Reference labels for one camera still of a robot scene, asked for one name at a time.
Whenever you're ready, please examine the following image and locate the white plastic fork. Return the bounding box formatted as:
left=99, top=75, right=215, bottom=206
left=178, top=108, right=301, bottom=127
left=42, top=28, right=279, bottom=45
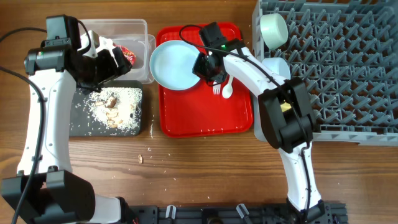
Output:
left=213, top=83, right=221, bottom=95

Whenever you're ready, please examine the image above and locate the white napkin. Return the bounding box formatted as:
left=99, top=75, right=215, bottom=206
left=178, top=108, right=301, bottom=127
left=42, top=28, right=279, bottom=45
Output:
left=96, top=36, right=116, bottom=55

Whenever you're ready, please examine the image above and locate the white plastic spoon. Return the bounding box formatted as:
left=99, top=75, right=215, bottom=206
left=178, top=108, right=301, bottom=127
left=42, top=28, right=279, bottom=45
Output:
left=222, top=75, right=234, bottom=99

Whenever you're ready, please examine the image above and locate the large light blue plate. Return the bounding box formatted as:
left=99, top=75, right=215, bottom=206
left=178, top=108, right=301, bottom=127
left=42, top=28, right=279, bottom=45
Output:
left=150, top=40, right=200, bottom=91

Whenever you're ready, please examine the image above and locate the red snack wrapper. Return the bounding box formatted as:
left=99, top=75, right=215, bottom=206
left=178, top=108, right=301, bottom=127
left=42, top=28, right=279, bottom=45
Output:
left=114, top=44, right=136, bottom=65

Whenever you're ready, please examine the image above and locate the small light blue bowl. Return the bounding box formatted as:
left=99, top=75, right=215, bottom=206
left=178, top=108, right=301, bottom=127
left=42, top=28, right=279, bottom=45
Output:
left=262, top=57, right=291, bottom=79

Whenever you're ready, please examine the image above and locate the mint green bowl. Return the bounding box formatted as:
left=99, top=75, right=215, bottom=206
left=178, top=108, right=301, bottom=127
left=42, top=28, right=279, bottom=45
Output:
left=260, top=13, right=289, bottom=50

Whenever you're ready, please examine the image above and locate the yellow plastic cup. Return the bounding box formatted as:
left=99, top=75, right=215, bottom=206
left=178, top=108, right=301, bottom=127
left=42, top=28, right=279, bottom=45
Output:
left=280, top=103, right=292, bottom=112

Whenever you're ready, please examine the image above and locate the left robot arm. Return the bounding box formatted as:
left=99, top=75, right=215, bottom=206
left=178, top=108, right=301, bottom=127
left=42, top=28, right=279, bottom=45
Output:
left=1, top=15, right=139, bottom=223

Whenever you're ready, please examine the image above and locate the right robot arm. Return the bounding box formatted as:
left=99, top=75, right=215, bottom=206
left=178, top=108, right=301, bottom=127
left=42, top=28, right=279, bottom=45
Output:
left=193, top=22, right=322, bottom=217

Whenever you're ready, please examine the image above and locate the grey dishwasher rack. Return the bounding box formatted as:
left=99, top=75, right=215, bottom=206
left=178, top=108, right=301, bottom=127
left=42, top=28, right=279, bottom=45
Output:
left=252, top=0, right=397, bottom=146

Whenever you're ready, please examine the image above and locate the food scraps and rice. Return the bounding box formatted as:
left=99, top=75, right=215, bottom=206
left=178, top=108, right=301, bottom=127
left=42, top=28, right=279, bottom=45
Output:
left=70, top=86, right=143, bottom=135

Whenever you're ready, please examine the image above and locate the black plastic tray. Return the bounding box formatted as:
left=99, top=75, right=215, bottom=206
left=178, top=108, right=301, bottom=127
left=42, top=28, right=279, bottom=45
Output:
left=68, top=80, right=144, bottom=138

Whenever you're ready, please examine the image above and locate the red serving tray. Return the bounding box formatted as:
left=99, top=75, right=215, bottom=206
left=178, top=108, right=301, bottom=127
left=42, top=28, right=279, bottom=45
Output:
left=155, top=22, right=254, bottom=139

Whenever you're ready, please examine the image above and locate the clear plastic bin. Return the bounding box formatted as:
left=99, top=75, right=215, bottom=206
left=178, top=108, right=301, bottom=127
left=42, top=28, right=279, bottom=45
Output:
left=82, top=19, right=156, bottom=84

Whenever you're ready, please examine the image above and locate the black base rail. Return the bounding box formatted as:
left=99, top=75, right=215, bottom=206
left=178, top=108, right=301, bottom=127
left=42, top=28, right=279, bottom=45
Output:
left=131, top=202, right=349, bottom=224

